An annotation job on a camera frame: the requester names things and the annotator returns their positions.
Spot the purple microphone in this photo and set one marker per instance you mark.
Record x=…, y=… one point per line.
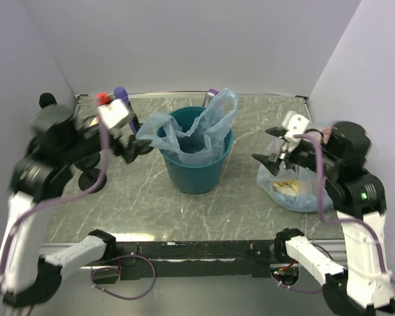
x=121, y=94

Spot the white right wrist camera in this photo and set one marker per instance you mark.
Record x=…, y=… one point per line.
x=294, y=124

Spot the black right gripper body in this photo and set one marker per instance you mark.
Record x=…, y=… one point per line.
x=305, y=153

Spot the clear bag with trash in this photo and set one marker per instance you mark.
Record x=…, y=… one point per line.
x=294, y=189

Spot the teal plastic trash bin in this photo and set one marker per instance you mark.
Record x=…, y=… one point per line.
x=195, y=179

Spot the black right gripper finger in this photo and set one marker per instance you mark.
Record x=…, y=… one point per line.
x=270, y=162
x=277, y=132

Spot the black round stand base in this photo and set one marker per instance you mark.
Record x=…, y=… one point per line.
x=89, y=177

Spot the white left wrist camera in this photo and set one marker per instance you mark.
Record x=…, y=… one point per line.
x=113, y=113

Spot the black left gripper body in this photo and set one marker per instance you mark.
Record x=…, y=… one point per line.
x=120, y=149

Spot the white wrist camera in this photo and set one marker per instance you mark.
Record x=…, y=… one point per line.
x=294, y=124
x=113, y=113

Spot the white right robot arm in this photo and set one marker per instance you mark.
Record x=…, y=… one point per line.
x=364, y=285

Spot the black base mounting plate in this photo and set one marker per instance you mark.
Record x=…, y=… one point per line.
x=255, y=258

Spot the light blue trash bag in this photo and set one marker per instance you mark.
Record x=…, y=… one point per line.
x=200, y=144

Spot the aluminium frame rail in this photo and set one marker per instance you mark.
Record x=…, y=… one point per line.
x=201, y=94

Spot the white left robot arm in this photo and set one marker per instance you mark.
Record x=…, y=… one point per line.
x=37, y=184

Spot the purple metronome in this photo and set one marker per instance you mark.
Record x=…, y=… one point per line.
x=210, y=94

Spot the black microphone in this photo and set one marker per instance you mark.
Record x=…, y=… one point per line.
x=47, y=99

